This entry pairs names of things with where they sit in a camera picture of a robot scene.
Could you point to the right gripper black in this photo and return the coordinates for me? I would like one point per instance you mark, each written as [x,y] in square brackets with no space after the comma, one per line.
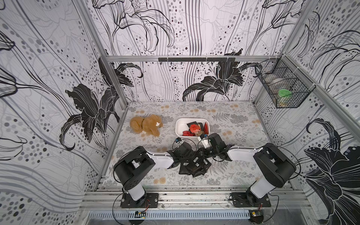
[207,151]

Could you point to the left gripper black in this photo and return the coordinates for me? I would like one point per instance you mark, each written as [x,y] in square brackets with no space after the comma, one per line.
[191,153]

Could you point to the red foil tea bag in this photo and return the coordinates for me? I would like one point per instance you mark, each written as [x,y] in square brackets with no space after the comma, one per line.
[188,134]

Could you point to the black tea bag sachet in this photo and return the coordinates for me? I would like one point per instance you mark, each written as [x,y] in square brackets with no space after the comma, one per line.
[195,123]

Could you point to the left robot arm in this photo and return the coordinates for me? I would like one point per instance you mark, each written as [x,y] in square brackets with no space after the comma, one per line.
[130,170]

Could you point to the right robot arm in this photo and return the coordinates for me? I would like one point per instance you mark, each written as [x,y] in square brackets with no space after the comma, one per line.
[275,166]

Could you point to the black tea bag pile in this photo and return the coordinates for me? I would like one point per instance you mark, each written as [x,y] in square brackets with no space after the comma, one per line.
[195,166]

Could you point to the white plastic storage box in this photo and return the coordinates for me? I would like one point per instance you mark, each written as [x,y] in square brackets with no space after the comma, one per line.
[181,125]

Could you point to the brown plush dog toy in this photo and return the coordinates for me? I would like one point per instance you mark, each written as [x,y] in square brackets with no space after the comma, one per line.
[150,125]

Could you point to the green lid in basket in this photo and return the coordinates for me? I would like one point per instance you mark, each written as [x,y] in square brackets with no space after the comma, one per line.
[284,93]

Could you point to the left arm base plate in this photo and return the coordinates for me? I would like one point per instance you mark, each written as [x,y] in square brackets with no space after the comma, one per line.
[148,201]

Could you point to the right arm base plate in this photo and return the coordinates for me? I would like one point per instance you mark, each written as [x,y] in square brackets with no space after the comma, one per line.
[243,200]

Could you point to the white perforated cable duct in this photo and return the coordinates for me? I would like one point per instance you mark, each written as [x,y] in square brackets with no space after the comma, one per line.
[171,214]

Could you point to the black wire basket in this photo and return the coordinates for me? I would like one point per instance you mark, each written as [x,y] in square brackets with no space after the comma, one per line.
[275,74]

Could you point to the black bar on rail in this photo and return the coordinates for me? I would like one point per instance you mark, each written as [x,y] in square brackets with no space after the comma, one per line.
[194,59]

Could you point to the aluminium corner frame post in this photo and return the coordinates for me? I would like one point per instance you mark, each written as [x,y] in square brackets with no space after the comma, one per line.
[94,34]

